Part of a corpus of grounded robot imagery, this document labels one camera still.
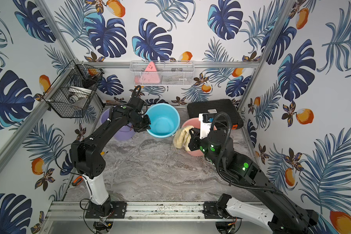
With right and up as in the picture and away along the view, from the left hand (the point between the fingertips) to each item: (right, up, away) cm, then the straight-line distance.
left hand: (153, 130), depth 91 cm
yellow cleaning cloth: (+17, -1, -31) cm, 35 cm away
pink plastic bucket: (+26, +5, -3) cm, 27 cm away
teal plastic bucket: (+7, +7, +9) cm, 13 cm away
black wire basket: (-46, +21, -8) cm, 51 cm away
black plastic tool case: (+55, +19, +25) cm, 63 cm away
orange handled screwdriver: (-41, -28, -10) cm, 50 cm away
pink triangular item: (-2, +34, -1) cm, 34 cm away
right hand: (+21, +3, -31) cm, 37 cm away
